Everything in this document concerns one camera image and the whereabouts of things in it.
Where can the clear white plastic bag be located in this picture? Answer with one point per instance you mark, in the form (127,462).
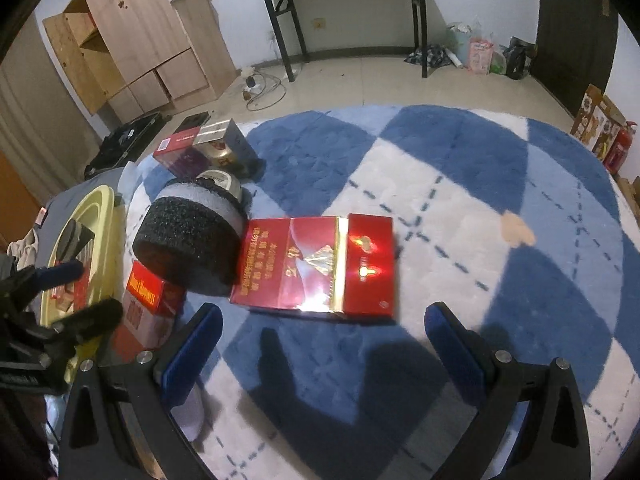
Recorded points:
(460,37)

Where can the wooden wardrobe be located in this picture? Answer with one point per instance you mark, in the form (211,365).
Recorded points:
(145,30)

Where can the dark patterned cloth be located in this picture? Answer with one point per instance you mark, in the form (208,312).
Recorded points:
(430,56)

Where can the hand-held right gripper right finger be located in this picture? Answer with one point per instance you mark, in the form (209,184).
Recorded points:
(450,342)

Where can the large red glossy carton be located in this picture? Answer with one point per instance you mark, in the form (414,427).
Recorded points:
(310,265)

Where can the red fire extinguisher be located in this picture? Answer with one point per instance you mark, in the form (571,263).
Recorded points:
(620,147)

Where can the red box with silver end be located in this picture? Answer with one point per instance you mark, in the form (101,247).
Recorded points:
(177,147)

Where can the beige curtain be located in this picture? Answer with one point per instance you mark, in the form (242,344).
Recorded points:
(35,105)

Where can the beige round lidded container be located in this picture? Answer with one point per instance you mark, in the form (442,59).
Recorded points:
(222,182)

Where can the dark brown door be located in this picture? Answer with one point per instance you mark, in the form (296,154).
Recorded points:
(575,25)

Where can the black bag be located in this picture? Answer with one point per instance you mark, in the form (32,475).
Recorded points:
(517,57)

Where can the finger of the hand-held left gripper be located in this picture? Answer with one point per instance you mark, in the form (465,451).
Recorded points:
(60,272)
(92,317)

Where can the black suitcase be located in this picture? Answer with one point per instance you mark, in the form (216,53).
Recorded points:
(125,140)

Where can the printed cardboard box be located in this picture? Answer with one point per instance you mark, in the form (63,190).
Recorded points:
(597,117)

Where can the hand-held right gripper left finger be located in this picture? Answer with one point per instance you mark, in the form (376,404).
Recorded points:
(196,347)

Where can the pale yellow plastic basin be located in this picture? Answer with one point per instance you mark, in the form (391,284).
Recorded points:
(107,240)

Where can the black and white foam roll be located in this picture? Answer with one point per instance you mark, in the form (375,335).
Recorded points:
(190,240)

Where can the grey and gold box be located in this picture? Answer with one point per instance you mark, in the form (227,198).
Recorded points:
(242,152)

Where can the pink plastic bag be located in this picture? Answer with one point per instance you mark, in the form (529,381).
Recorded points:
(481,55)

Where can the blue white checked blanket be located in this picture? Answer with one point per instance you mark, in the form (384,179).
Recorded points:
(450,200)

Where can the small red orange box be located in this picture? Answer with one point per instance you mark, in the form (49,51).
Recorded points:
(150,305)

